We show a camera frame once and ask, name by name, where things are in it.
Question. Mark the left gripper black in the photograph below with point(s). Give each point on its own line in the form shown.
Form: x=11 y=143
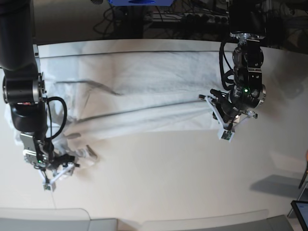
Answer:
x=225 y=103

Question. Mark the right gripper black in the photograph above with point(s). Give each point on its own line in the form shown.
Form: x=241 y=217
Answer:
x=63 y=160

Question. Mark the white T-shirt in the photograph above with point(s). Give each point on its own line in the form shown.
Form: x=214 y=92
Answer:
x=148 y=88

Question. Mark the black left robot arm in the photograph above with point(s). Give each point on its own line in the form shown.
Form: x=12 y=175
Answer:
x=243 y=85

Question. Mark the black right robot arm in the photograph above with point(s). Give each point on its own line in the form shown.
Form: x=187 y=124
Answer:
x=24 y=88

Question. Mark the grey chair left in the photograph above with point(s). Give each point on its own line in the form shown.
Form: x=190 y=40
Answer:
x=76 y=219

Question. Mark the black tripod leg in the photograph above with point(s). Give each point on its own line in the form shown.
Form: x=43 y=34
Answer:
x=305 y=173

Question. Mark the blue box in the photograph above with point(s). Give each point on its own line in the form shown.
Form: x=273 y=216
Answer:
x=141 y=2

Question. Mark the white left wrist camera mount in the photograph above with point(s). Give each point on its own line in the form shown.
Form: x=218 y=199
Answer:
x=227 y=131

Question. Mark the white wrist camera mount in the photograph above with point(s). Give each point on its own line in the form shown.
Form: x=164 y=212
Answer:
x=50 y=184
x=227 y=131

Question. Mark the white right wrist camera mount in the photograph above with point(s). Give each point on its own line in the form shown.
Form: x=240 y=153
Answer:
x=50 y=184

